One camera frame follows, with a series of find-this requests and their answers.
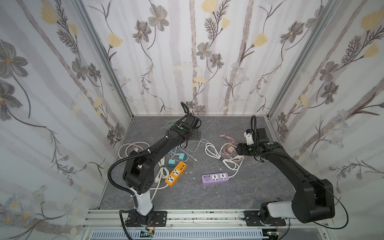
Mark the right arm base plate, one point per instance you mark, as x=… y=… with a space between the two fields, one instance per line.
x=255 y=219

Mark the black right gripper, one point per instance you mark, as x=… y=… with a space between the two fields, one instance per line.
x=240 y=149

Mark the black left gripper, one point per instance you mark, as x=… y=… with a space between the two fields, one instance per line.
x=194 y=134

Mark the pink USB charger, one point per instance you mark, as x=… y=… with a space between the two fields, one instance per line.
x=230 y=149

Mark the orange power strip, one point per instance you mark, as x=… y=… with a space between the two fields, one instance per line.
x=172 y=178

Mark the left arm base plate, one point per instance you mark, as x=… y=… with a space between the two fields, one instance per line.
x=152 y=219

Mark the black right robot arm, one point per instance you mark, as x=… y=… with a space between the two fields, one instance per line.
x=314 y=198

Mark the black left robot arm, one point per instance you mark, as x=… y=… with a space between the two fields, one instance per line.
x=139 y=172

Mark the aluminium rail frame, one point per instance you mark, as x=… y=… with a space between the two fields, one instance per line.
x=222 y=224

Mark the light green USB charger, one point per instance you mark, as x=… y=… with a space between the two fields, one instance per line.
x=171 y=163

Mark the purple power strip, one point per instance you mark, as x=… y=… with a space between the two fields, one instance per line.
x=215 y=178

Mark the teal USB charger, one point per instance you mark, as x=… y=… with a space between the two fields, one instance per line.
x=182 y=157

